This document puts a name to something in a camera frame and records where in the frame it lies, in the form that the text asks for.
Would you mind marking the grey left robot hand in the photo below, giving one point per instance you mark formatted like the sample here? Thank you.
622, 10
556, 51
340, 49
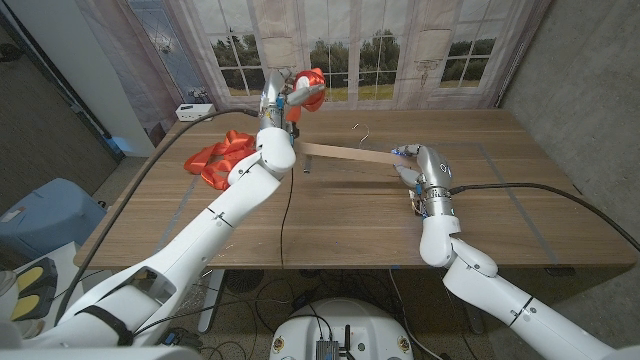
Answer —
272, 100

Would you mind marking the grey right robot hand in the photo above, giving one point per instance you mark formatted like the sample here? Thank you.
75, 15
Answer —
432, 165

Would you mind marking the orange satin ribbon roll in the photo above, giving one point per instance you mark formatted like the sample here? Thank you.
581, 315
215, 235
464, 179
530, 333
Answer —
220, 150

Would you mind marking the wooden slat clip hanger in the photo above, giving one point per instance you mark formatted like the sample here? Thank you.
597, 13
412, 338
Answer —
350, 152

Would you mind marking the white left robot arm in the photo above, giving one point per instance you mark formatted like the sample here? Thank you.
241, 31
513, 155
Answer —
225, 210

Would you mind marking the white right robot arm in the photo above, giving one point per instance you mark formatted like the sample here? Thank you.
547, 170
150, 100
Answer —
475, 280

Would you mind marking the white power box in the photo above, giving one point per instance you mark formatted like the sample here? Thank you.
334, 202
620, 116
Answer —
195, 112

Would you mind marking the printed window backdrop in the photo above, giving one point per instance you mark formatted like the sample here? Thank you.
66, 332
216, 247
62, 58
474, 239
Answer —
400, 50

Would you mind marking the white robot torso base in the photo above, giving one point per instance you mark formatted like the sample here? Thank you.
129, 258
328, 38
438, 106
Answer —
340, 325

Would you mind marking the white table leg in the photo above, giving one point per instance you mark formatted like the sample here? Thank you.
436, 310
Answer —
210, 305

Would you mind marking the blue plastic bin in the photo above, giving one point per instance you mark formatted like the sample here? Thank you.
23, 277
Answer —
50, 215

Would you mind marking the black yellow foot pedal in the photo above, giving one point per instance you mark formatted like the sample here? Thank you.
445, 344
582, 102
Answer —
32, 290

